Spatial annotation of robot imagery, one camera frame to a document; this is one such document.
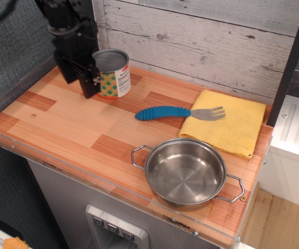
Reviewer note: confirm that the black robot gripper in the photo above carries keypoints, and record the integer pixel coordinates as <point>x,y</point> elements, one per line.
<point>73,55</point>

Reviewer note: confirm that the tin can with patterned label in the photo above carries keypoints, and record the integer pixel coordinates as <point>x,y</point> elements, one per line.
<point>114,68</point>

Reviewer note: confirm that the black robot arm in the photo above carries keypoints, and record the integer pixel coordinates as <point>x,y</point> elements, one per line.
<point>60,14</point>

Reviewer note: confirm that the clear acrylic table guard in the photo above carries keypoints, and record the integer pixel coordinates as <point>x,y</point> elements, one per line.
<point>104,162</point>

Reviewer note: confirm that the stainless steel pot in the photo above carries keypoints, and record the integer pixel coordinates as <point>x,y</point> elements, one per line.
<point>187,173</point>

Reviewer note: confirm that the silver dispenser button panel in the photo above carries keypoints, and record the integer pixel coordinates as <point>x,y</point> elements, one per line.
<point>109,231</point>

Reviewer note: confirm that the yellow folded cloth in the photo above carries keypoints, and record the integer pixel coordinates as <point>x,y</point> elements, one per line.
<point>236,133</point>

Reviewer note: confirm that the orange and black object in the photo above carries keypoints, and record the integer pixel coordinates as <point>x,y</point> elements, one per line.
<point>15,243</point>

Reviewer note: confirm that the white toy sink unit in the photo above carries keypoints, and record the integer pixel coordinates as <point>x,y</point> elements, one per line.
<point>279,173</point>

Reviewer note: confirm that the dark grey left post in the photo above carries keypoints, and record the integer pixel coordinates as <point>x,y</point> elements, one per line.
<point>89,15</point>

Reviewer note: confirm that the dark grey post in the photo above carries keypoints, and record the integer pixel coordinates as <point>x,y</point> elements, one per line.
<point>285,82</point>
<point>89,15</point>

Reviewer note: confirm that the blue handled metal fork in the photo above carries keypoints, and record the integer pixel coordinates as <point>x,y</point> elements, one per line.
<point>171,111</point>

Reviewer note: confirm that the dark grey right post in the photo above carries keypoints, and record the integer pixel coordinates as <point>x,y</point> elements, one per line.
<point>285,82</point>

